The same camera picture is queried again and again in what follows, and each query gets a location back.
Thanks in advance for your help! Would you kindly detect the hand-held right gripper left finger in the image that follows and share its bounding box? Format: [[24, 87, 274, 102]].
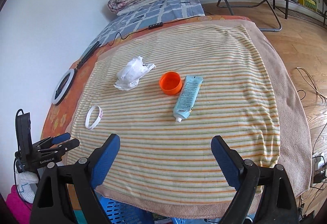
[[30, 133, 120, 224]]

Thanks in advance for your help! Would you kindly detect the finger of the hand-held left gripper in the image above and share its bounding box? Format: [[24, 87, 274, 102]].
[[37, 138, 80, 157], [33, 133, 71, 149]]

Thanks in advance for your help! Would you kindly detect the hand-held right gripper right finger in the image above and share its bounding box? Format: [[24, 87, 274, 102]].
[[211, 135, 300, 224]]

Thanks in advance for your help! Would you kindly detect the white rubber wristband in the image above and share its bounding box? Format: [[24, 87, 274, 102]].
[[85, 105, 105, 129]]

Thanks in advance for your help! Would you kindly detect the blue plastic basket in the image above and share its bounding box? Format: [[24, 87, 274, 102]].
[[98, 195, 195, 224]]

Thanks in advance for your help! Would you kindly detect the pale blue squeeze tube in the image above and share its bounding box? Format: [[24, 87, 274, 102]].
[[173, 76, 203, 123]]

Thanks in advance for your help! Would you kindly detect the white plastic bag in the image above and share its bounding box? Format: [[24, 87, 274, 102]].
[[114, 56, 157, 92]]

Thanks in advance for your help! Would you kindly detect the orange plastic cap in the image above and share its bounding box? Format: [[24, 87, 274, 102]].
[[159, 72, 183, 95]]

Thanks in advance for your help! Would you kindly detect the person's left forearm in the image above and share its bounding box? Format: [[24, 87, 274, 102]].
[[6, 185, 34, 224]]

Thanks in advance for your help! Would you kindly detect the person's left hand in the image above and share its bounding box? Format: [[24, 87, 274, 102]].
[[15, 170, 39, 203]]

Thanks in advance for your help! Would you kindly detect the striped yellow blanket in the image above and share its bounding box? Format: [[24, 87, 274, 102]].
[[67, 24, 281, 195]]

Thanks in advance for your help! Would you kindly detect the beige towel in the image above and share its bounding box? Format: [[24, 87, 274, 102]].
[[69, 18, 312, 220]]

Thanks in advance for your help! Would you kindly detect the white power strip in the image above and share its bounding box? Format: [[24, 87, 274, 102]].
[[312, 153, 325, 172]]

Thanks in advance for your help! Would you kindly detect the black power adapter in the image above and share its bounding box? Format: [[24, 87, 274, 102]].
[[313, 171, 327, 183]]

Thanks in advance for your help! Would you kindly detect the blue plaid bed sheet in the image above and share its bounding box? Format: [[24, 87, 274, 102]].
[[91, 0, 205, 48]]

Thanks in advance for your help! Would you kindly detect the white ring light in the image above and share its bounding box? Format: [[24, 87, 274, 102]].
[[52, 69, 75, 105]]

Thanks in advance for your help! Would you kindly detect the black ring light stand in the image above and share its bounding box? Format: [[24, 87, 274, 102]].
[[77, 40, 101, 69]]

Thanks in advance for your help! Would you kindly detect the white floor cable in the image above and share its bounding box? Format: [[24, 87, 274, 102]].
[[296, 67, 327, 105]]

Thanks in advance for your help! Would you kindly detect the black cable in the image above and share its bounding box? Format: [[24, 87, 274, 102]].
[[100, 16, 205, 47]]

